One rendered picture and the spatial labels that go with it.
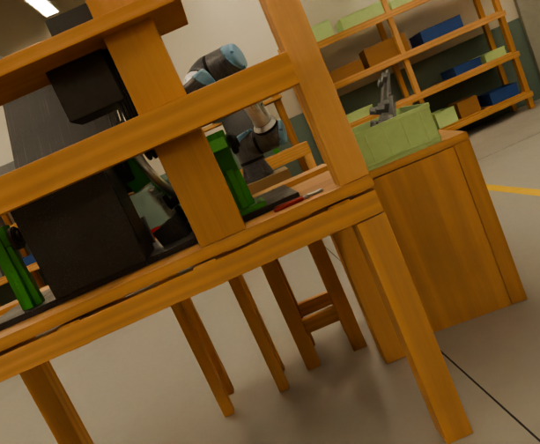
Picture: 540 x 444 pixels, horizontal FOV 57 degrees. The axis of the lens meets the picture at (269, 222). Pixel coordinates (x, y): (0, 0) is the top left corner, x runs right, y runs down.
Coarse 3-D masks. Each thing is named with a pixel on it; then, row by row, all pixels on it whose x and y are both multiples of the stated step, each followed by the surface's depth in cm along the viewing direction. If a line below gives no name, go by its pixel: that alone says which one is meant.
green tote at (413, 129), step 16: (400, 112) 262; (416, 112) 204; (352, 128) 266; (368, 128) 207; (384, 128) 206; (400, 128) 206; (416, 128) 205; (432, 128) 205; (368, 144) 208; (384, 144) 208; (400, 144) 207; (416, 144) 207; (432, 144) 206; (368, 160) 209; (384, 160) 209
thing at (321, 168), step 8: (312, 168) 207; (320, 168) 195; (328, 168) 195; (296, 176) 203; (304, 176) 195; (312, 176) 195; (280, 184) 199; (288, 184) 195; (264, 192) 196; (48, 288) 193; (8, 304) 200; (16, 304) 192; (0, 312) 192
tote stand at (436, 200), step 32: (416, 160) 208; (448, 160) 207; (384, 192) 211; (416, 192) 210; (448, 192) 209; (480, 192) 208; (416, 224) 213; (448, 224) 212; (480, 224) 211; (416, 256) 216; (448, 256) 215; (480, 256) 214; (512, 256) 213; (416, 288) 219; (448, 288) 217; (480, 288) 216; (512, 288) 215; (448, 320) 220
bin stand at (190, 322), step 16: (240, 288) 221; (176, 304) 219; (192, 304) 242; (240, 304) 222; (192, 320) 241; (256, 320) 223; (192, 336) 222; (208, 336) 246; (256, 336) 224; (208, 352) 244; (272, 352) 226; (208, 368) 224; (224, 368) 249; (272, 368) 227; (224, 384) 247; (288, 384) 231; (224, 400) 227; (224, 416) 228
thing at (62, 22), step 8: (80, 8) 133; (88, 8) 133; (56, 16) 133; (64, 16) 133; (72, 16) 133; (80, 16) 134; (88, 16) 134; (48, 24) 133; (56, 24) 133; (64, 24) 134; (72, 24) 134; (80, 24) 134; (56, 32) 134; (0, 56) 143
